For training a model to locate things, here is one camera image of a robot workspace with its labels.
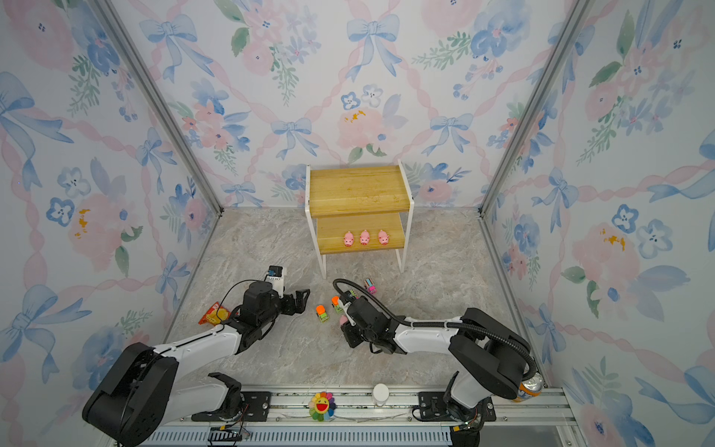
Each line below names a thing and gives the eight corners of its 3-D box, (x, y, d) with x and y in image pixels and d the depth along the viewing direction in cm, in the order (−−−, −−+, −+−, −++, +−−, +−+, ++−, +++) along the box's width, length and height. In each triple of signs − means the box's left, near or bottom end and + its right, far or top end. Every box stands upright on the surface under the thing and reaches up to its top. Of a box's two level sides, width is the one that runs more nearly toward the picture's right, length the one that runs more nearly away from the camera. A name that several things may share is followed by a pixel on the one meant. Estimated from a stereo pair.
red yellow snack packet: (201, 325, 90) (197, 321, 88) (219, 305, 95) (215, 301, 92) (215, 334, 89) (211, 330, 86) (233, 313, 93) (229, 309, 90)
